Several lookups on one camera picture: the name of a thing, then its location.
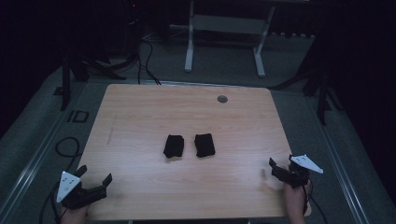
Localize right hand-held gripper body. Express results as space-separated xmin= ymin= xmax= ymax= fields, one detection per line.
xmin=279 ymin=154 xmax=324 ymax=189

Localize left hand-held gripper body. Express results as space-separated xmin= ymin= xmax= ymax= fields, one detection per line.
xmin=55 ymin=170 xmax=108 ymax=210

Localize black sock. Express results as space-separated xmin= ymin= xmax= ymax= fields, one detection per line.
xmin=163 ymin=133 xmax=185 ymax=160
xmin=193 ymin=133 xmax=217 ymax=159

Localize person's left hand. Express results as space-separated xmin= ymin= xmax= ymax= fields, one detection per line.
xmin=60 ymin=204 xmax=90 ymax=224

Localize person's right hand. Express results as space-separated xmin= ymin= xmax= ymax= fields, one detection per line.
xmin=283 ymin=182 xmax=313 ymax=216

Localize black tripod stand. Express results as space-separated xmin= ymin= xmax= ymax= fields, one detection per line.
xmin=270 ymin=62 xmax=344 ymax=126
xmin=60 ymin=52 xmax=127 ymax=112

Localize dark equipment tower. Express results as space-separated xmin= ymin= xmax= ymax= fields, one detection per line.
xmin=123 ymin=0 xmax=145 ymax=64

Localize left hand-held gripper cable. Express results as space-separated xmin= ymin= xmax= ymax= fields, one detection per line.
xmin=38 ymin=182 xmax=64 ymax=224

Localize hand-held gripper cable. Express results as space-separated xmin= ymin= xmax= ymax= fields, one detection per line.
xmin=38 ymin=182 xmax=64 ymax=224
xmin=302 ymin=178 xmax=329 ymax=224

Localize black looped floor cable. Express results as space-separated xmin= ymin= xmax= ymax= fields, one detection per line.
xmin=54 ymin=136 xmax=83 ymax=172

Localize right hand-held gripper cable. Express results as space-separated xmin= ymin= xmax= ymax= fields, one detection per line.
xmin=302 ymin=178 xmax=329 ymax=224

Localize metal floor rail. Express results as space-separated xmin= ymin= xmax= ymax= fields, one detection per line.
xmin=303 ymin=92 xmax=372 ymax=224
xmin=0 ymin=81 xmax=89 ymax=218

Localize black background cables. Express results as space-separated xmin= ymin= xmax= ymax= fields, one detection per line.
xmin=135 ymin=36 xmax=163 ymax=86

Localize white metal desk frame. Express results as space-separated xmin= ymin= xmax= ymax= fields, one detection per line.
xmin=183 ymin=0 xmax=276 ymax=78

